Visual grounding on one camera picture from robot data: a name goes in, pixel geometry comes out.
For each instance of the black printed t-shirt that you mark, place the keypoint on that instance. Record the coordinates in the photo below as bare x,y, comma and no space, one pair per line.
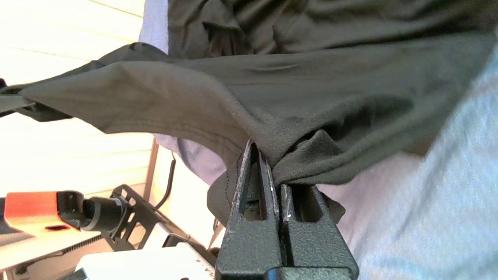
311,77

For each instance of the white robot body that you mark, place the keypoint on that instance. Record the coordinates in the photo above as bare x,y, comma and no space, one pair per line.
136,264

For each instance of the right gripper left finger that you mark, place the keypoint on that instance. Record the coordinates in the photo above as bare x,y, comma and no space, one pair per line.
251,245

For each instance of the blue bed sheet mattress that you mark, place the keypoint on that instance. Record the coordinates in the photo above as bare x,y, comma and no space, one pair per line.
428,214

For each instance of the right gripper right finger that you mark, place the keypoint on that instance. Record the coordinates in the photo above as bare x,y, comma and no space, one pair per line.
319,245

